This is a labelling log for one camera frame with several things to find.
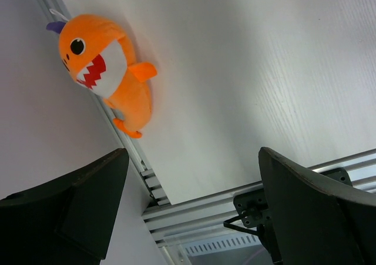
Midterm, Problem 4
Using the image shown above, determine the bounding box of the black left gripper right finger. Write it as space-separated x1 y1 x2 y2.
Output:
258 147 375 264

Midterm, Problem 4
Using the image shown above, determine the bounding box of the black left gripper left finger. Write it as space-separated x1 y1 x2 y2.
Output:
1 149 129 264

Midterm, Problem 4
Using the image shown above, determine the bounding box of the orange shark plush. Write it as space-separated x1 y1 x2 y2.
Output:
46 14 157 139

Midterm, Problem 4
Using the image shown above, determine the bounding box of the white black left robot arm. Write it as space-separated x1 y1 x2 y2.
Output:
1 147 375 264

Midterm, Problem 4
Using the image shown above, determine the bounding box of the aluminium mounting rail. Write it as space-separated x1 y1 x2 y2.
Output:
140 149 376 245

